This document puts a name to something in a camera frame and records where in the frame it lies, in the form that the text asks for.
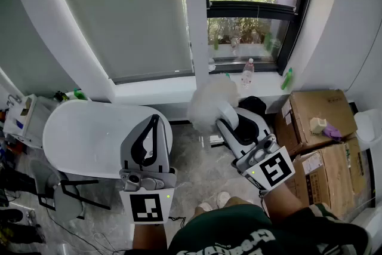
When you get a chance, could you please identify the white bin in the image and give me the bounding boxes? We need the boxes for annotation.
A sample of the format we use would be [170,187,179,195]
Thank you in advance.
[354,109,382,153]

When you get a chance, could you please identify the white fluffy duster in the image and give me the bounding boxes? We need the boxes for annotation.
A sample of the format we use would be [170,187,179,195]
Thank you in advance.
[187,73,242,133]

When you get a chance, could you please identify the grey roller blind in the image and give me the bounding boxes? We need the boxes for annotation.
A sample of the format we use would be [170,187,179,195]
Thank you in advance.
[47,0,195,84]

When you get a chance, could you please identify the person's left forearm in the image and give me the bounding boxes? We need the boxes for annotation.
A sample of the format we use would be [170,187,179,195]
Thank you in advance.
[132,222,168,250]

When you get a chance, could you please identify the black framed window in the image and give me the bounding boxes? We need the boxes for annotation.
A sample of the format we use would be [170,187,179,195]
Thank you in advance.
[204,0,319,75]

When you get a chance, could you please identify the white bathtub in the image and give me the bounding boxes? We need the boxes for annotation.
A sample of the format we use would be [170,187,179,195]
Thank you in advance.
[42,99,174,180]

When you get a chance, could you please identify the clear bottle with pink label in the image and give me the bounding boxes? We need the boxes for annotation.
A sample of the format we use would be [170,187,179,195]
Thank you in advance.
[241,58,255,90]

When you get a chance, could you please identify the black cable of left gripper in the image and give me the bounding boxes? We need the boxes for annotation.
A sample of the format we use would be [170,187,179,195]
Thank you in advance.
[168,216,187,229]

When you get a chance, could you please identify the person's dark green shirt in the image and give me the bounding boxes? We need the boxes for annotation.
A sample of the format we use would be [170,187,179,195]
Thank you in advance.
[124,202,374,255]

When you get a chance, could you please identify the beige plastic holder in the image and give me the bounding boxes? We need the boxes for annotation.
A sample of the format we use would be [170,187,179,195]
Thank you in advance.
[309,116,326,135]

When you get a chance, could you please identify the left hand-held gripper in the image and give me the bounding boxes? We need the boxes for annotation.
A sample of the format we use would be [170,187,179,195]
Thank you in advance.
[118,114,177,225]

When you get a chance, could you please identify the brown cardboard piece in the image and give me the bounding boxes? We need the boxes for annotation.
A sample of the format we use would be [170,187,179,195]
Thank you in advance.
[20,97,33,116]

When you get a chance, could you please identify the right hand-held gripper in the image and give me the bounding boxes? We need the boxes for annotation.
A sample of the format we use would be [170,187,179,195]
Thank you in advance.
[216,108,296,192]

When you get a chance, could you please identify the person's khaki shorts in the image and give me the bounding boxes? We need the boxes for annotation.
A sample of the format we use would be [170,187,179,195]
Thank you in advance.
[193,196,254,219]

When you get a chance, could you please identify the brown cardboard box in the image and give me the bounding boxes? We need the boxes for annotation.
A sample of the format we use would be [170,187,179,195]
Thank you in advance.
[291,137,368,219]
[274,89,358,156]

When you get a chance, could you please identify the purple cloth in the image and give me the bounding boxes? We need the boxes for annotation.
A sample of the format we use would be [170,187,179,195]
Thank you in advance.
[322,123,343,142]

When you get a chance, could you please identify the person's right forearm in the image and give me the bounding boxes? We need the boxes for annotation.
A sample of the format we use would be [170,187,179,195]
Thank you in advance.
[262,182,305,223]

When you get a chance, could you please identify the grey chair with black legs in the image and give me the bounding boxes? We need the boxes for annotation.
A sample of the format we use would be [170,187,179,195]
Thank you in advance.
[31,159,112,222]

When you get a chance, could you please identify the chrome faucet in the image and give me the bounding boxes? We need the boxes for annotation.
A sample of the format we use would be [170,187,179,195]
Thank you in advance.
[6,94,23,107]

